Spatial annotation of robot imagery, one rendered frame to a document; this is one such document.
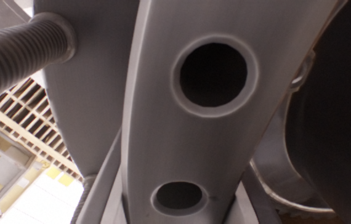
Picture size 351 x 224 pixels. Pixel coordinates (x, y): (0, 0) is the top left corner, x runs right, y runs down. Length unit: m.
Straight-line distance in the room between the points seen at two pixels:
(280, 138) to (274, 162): 0.03
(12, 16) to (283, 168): 1.34
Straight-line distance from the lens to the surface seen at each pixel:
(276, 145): 0.18
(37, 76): 2.70
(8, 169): 4.67
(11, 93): 3.53
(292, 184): 0.22
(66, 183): 5.50
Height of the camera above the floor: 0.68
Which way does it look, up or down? 24 degrees up
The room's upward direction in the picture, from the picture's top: 136 degrees clockwise
